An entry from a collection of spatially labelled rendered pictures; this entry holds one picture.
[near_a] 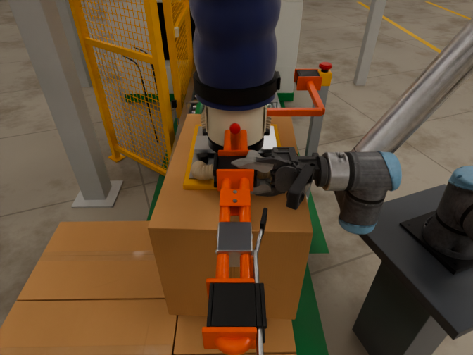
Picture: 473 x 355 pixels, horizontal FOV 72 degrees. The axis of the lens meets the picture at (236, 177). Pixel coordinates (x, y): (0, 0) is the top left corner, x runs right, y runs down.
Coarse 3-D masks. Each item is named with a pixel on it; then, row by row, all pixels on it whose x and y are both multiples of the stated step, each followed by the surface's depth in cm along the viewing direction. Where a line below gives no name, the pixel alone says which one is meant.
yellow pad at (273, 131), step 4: (272, 124) 115; (272, 128) 112; (276, 128) 113; (264, 132) 105; (268, 132) 105; (272, 132) 110; (276, 132) 111; (276, 136) 109; (276, 140) 107; (280, 144) 105; (264, 156) 94
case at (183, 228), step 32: (192, 128) 117; (288, 128) 116; (160, 192) 89; (192, 192) 89; (160, 224) 80; (192, 224) 80; (256, 224) 80; (288, 224) 80; (160, 256) 85; (192, 256) 85; (288, 256) 83; (192, 288) 94; (288, 288) 92
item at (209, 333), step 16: (208, 288) 50; (224, 288) 49; (240, 288) 49; (208, 304) 47; (224, 304) 46; (240, 304) 46; (208, 320) 45; (224, 320) 45; (240, 320) 45; (208, 336) 44; (224, 336) 44; (240, 336) 44; (256, 336) 44
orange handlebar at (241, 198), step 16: (272, 112) 98; (288, 112) 98; (304, 112) 98; (320, 112) 97; (224, 144) 83; (240, 144) 83; (224, 192) 67; (240, 192) 67; (224, 208) 64; (240, 208) 65; (224, 256) 55; (240, 256) 56; (224, 272) 52; (240, 272) 53; (224, 352) 44; (240, 352) 43
